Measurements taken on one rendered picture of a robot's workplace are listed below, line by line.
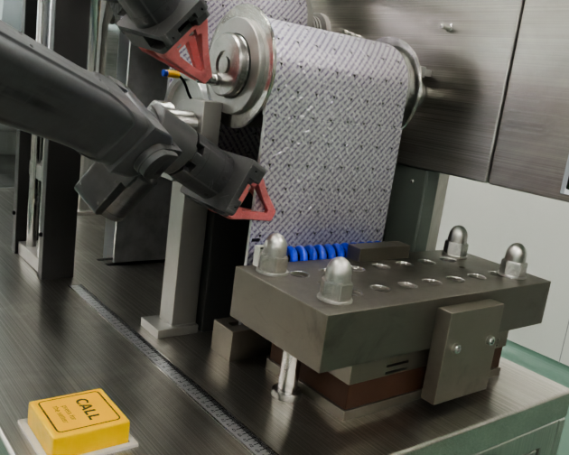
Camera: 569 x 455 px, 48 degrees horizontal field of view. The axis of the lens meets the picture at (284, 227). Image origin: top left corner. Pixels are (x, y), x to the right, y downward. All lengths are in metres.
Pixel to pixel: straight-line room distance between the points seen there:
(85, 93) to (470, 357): 0.51
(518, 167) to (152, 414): 0.56
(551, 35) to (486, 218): 2.89
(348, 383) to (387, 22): 0.61
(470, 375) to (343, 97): 0.37
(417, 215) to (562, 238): 2.54
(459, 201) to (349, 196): 3.00
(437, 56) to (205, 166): 0.45
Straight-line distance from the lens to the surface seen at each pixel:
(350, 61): 0.84
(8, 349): 0.81
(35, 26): 1.13
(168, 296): 0.86
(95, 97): 0.50
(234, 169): 0.71
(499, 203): 3.70
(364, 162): 0.87
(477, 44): 0.96
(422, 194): 1.00
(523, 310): 0.88
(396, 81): 0.89
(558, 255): 3.54
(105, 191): 0.67
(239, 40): 0.77
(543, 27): 0.91
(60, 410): 0.63
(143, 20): 0.72
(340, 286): 0.64
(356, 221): 0.88
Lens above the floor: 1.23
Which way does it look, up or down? 12 degrees down
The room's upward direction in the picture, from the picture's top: 8 degrees clockwise
